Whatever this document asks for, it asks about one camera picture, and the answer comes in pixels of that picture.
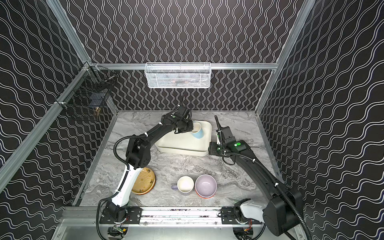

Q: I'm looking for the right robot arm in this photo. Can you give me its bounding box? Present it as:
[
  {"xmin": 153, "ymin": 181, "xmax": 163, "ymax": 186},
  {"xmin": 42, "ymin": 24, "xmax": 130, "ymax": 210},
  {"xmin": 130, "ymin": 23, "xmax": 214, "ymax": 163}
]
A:
[{"xmin": 209, "ymin": 116, "xmax": 312, "ymax": 240}]

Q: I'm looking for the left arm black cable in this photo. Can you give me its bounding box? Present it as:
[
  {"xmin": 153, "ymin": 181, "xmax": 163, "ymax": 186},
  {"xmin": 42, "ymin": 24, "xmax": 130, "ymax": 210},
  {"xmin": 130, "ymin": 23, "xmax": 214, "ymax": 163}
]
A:
[{"xmin": 95, "ymin": 134, "xmax": 148, "ymax": 240}]

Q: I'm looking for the white wire mesh basket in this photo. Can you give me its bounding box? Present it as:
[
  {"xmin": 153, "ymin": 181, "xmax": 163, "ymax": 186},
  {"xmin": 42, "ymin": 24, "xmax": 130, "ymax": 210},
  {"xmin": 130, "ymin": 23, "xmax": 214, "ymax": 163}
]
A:
[{"xmin": 144, "ymin": 62, "xmax": 212, "ymax": 89}]

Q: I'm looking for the light blue mug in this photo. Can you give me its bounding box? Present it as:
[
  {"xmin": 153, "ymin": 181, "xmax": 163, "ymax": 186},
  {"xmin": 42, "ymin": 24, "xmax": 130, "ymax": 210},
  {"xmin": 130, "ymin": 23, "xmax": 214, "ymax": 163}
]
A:
[{"xmin": 191, "ymin": 121, "xmax": 204, "ymax": 139}]

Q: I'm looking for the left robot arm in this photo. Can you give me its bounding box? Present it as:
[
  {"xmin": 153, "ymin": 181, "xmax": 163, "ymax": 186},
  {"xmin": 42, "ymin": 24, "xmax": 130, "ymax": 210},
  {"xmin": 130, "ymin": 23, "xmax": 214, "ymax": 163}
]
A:
[{"xmin": 98, "ymin": 105, "xmax": 193, "ymax": 224}]

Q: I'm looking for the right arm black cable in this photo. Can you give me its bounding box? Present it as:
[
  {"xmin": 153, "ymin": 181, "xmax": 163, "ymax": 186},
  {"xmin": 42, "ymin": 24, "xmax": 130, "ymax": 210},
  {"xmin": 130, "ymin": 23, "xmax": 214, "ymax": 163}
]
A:
[{"xmin": 221, "ymin": 149, "xmax": 313, "ymax": 240}]

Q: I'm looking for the yellow-brown ceramic plate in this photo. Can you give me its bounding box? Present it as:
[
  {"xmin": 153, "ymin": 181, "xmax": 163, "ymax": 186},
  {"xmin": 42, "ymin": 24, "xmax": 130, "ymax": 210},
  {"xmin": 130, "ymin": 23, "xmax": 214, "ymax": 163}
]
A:
[{"xmin": 132, "ymin": 167, "xmax": 156, "ymax": 195}]

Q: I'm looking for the black wire basket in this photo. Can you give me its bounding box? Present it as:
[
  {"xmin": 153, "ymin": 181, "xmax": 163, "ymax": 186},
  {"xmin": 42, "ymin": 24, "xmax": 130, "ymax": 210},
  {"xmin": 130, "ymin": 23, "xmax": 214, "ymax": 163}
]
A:
[{"xmin": 58, "ymin": 62, "xmax": 118, "ymax": 123}]

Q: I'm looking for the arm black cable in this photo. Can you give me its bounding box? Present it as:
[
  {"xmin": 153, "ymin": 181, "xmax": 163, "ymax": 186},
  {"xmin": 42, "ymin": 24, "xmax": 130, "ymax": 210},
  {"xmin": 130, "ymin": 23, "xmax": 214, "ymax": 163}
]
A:
[
  {"xmin": 95, "ymin": 134, "xmax": 148, "ymax": 240},
  {"xmin": 221, "ymin": 149, "xmax": 313, "ymax": 240}
]

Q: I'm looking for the lavender mug white inside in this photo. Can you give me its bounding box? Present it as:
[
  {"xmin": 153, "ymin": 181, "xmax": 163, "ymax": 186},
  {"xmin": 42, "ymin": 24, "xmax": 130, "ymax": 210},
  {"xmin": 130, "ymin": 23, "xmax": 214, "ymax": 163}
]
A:
[{"xmin": 171, "ymin": 176, "xmax": 195, "ymax": 194}]

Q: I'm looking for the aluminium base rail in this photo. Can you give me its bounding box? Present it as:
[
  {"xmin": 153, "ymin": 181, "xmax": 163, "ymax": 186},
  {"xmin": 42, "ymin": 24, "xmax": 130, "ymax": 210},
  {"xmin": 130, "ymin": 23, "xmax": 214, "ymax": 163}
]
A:
[{"xmin": 53, "ymin": 207, "xmax": 267, "ymax": 240}]

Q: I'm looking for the lavender bowl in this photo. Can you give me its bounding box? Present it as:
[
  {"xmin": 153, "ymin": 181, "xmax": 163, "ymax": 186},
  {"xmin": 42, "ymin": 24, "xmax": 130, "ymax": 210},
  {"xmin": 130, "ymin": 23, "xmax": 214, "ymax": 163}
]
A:
[{"xmin": 195, "ymin": 175, "xmax": 218, "ymax": 199}]

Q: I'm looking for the white plastic bin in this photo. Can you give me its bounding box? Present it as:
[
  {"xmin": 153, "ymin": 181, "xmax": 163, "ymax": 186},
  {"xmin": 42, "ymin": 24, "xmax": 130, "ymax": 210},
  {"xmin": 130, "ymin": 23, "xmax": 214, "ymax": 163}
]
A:
[{"xmin": 155, "ymin": 121, "xmax": 212, "ymax": 157}]

